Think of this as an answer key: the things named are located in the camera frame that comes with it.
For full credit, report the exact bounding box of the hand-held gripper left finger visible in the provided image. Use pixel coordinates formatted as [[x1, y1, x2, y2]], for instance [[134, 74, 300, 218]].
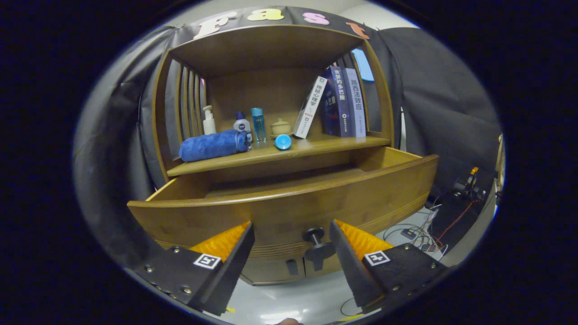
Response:
[[133, 221, 256, 316]]

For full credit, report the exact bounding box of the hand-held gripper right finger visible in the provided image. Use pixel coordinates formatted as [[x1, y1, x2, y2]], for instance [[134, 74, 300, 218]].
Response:
[[329, 219, 448, 314]]

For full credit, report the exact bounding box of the wooden drawer with black knob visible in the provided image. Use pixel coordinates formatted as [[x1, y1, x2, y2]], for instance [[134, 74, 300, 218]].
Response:
[[127, 145, 439, 271]]

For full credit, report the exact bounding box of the wooden cabinet door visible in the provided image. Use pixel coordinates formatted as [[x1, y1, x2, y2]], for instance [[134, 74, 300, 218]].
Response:
[[303, 255, 345, 278], [242, 257, 304, 286]]

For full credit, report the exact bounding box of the wooden countertop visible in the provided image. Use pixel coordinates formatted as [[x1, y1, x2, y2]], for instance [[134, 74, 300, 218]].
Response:
[[166, 135, 391, 177]]

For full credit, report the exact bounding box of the wooden cabinet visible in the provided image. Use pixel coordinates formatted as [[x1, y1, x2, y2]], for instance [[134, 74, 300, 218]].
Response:
[[127, 23, 439, 286]]

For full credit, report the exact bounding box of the rolled blue towel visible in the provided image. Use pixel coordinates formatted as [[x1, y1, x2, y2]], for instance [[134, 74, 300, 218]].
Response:
[[179, 130, 251, 163]]

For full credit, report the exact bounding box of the black device with orange top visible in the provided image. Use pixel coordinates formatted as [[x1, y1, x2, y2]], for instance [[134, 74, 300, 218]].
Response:
[[453, 166, 487, 201]]

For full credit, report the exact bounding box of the white bottle with blue cap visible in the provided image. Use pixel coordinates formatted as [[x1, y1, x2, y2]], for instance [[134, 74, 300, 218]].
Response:
[[233, 111, 252, 144]]

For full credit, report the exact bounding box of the clear blue bottle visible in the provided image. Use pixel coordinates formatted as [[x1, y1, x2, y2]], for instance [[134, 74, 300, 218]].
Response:
[[251, 107, 267, 145]]

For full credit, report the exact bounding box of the white pump bottle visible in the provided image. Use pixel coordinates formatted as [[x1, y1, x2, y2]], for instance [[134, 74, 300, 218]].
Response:
[[202, 105, 217, 135]]

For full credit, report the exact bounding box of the beige lidded teacup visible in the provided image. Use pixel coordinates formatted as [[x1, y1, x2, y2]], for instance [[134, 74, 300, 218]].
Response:
[[270, 118, 292, 138]]

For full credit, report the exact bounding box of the pale lilac book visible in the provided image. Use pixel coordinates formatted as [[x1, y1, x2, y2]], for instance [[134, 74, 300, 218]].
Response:
[[343, 68, 367, 138]]

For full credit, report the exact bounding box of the white book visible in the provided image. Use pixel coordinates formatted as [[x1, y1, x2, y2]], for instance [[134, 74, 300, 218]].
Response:
[[293, 76, 328, 139]]

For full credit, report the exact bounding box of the dark blue book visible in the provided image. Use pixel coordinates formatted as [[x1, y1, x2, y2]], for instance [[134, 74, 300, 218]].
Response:
[[322, 66, 353, 138]]

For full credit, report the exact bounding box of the black backdrop cloth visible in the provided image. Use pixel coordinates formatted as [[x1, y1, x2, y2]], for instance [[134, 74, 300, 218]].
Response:
[[72, 5, 503, 271]]

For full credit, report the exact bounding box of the tangle of floor cables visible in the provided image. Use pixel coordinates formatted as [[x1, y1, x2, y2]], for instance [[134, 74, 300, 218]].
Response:
[[384, 208, 450, 262]]

